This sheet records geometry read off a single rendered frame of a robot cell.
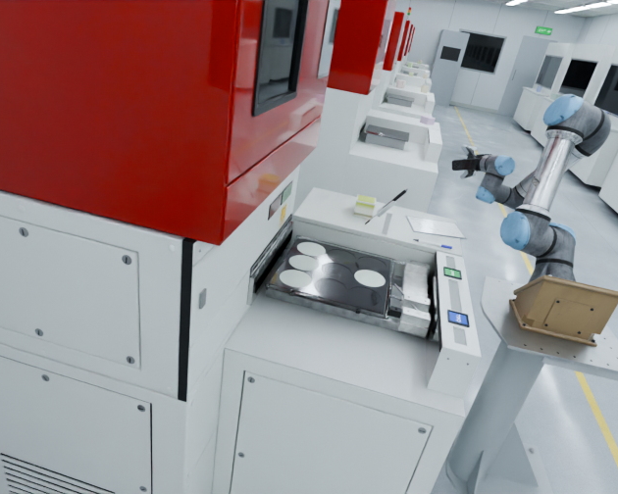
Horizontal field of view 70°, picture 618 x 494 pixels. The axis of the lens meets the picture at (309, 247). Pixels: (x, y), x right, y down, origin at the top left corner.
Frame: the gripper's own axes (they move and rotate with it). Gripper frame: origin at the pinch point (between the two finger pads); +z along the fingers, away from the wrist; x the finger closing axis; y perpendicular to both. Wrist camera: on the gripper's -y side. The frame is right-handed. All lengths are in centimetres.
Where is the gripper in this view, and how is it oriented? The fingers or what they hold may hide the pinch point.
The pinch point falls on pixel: (459, 162)
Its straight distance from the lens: 220.4
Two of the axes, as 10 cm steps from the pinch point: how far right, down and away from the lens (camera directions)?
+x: -0.5, -9.7, -2.4
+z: -1.5, -2.3, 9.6
